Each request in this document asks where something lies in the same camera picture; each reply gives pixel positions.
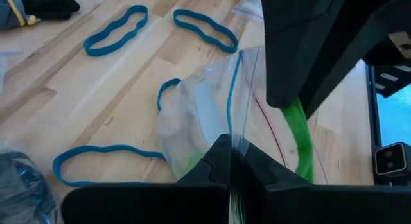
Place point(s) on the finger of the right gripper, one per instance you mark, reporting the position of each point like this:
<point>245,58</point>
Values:
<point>289,41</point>
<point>353,31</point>

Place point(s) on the teal rubber band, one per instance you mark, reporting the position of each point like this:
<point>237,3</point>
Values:
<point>160,92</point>

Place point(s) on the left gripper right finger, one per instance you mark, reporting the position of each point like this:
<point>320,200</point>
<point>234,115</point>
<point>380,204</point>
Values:
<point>321,206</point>

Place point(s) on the black fixed camera box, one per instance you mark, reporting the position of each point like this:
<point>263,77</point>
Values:
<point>390,158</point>

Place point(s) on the grey black work glove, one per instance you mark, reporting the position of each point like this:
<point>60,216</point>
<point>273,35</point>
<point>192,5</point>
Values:
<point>48,5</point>

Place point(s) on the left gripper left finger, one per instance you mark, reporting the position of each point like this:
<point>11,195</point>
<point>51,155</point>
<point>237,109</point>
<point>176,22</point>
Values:
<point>144,204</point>

